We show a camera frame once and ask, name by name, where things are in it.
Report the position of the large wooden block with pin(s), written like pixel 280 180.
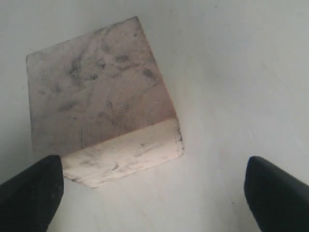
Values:
pixel 100 102

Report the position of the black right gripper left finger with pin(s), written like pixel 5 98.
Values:
pixel 29 200

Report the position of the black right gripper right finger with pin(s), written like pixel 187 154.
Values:
pixel 278 201

